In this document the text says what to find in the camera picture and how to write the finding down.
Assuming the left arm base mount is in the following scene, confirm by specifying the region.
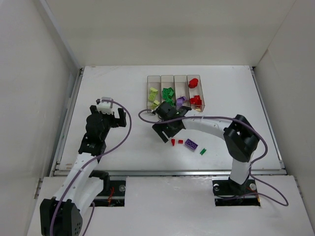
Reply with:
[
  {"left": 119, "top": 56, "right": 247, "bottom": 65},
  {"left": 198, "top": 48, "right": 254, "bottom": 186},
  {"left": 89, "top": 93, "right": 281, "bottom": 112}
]
[{"left": 90, "top": 171, "right": 126, "bottom": 207}]

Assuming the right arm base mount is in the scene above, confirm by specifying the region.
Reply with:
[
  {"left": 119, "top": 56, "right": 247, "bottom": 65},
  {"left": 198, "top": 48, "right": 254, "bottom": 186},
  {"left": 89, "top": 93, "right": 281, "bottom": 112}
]
[{"left": 212, "top": 179, "right": 260, "bottom": 207}]

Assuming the lime arch green brick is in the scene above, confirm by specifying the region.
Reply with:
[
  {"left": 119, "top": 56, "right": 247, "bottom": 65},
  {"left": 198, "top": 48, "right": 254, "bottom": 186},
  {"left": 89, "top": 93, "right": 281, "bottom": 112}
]
[{"left": 148, "top": 92, "right": 158, "bottom": 102}]

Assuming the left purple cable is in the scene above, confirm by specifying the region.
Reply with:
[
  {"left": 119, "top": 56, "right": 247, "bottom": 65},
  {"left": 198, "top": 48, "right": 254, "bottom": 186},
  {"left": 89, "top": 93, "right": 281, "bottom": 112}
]
[{"left": 49, "top": 99, "right": 133, "bottom": 236}]

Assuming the red long brick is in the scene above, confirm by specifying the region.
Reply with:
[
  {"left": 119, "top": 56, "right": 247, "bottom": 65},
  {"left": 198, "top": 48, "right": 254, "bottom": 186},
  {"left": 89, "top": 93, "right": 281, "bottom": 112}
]
[{"left": 190, "top": 95, "right": 202, "bottom": 106}]

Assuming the red flower brick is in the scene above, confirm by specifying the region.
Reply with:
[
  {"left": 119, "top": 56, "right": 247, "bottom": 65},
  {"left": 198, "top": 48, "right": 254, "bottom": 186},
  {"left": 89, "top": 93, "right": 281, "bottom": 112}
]
[{"left": 189, "top": 78, "right": 199, "bottom": 89}]

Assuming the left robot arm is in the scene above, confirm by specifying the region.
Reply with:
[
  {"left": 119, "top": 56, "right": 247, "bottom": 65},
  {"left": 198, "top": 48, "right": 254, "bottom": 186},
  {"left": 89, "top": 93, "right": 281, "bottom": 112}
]
[{"left": 39, "top": 100, "right": 132, "bottom": 236}]

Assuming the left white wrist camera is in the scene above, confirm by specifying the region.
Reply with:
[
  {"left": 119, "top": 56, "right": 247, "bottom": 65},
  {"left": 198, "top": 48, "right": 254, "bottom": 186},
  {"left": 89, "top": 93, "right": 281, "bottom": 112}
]
[{"left": 96, "top": 97, "right": 114, "bottom": 116}]

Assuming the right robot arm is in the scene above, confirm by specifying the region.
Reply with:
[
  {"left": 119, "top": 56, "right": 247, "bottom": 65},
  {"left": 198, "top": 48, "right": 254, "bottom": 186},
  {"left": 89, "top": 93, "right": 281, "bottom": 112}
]
[{"left": 152, "top": 102, "right": 260, "bottom": 189}]

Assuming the lime and green brick stack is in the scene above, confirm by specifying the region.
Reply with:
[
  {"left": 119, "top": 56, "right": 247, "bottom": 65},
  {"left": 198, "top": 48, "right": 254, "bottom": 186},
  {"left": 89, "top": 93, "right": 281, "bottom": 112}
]
[{"left": 151, "top": 100, "right": 160, "bottom": 110}]

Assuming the purple flat brick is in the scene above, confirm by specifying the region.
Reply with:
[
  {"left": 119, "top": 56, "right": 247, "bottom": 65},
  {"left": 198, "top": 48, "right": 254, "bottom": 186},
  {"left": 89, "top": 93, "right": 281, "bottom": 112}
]
[{"left": 185, "top": 139, "right": 198, "bottom": 151}]

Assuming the red rectangular brick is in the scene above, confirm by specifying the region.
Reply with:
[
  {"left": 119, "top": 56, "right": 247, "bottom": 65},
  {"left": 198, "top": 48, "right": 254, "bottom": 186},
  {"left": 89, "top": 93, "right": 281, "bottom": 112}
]
[{"left": 162, "top": 87, "right": 174, "bottom": 99}]

